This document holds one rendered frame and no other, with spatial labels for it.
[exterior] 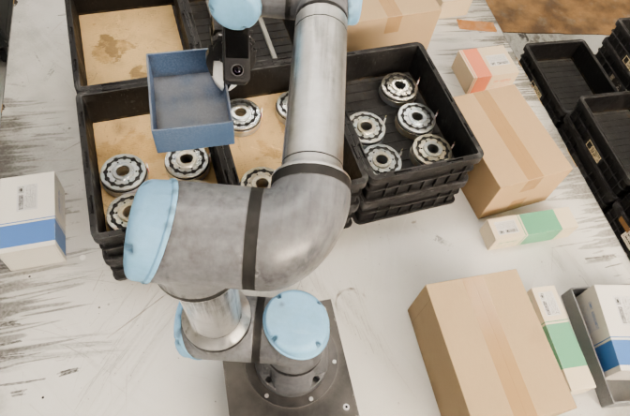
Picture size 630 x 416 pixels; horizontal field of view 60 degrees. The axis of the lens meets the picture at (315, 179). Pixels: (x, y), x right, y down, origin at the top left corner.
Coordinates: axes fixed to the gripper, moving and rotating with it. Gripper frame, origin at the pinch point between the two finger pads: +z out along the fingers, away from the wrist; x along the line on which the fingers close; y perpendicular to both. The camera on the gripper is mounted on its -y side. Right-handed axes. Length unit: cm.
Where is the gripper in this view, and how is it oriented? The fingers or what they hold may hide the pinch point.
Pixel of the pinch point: (226, 88)
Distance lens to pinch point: 112.0
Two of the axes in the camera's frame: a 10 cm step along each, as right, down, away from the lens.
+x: -9.6, 0.2, -2.9
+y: -1.7, -8.3, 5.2
